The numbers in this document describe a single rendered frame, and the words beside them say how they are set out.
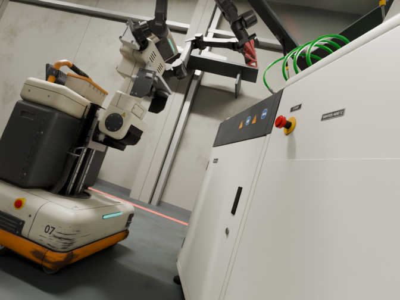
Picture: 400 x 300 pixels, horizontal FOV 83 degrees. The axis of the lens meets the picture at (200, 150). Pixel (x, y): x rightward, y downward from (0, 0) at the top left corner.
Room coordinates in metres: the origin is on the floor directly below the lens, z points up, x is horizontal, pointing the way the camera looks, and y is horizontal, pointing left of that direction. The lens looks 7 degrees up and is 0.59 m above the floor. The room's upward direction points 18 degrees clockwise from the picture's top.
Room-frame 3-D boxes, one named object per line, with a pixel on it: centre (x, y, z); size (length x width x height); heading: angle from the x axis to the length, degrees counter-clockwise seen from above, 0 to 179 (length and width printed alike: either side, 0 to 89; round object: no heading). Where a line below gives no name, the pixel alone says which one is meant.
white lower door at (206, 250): (1.05, -0.14, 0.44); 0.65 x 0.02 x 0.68; 11
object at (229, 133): (1.05, -0.15, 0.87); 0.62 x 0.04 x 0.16; 11
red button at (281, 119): (0.60, -0.20, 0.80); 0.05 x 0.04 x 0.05; 11
